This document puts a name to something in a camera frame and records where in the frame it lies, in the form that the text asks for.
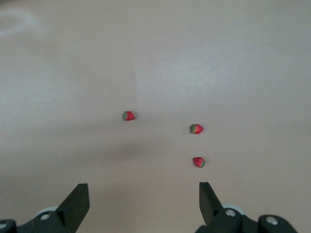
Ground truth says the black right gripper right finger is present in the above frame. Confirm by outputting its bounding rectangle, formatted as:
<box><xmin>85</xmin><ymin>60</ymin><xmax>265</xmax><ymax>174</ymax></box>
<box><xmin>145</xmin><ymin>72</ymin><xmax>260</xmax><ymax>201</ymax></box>
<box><xmin>196</xmin><ymin>181</ymin><xmax>258</xmax><ymax>233</ymax></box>

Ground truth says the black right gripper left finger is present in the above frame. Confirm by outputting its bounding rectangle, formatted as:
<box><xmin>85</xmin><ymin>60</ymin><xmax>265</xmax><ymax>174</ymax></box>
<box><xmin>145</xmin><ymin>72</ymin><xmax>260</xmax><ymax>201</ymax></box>
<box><xmin>17</xmin><ymin>183</ymin><xmax>90</xmax><ymax>233</ymax></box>

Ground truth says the red toy strawberry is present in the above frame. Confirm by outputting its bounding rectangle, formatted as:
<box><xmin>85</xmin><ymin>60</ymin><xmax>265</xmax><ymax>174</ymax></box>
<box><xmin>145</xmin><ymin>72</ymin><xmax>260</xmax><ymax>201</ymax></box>
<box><xmin>189</xmin><ymin>123</ymin><xmax>205</xmax><ymax>135</ymax></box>
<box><xmin>192</xmin><ymin>156</ymin><xmax>206</xmax><ymax>169</ymax></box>
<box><xmin>121</xmin><ymin>110</ymin><xmax>136</xmax><ymax>122</ymax></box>

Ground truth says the brown table cover cloth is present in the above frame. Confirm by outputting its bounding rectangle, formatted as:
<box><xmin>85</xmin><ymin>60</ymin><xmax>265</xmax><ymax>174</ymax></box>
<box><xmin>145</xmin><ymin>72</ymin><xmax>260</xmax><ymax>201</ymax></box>
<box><xmin>0</xmin><ymin>0</ymin><xmax>311</xmax><ymax>233</ymax></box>

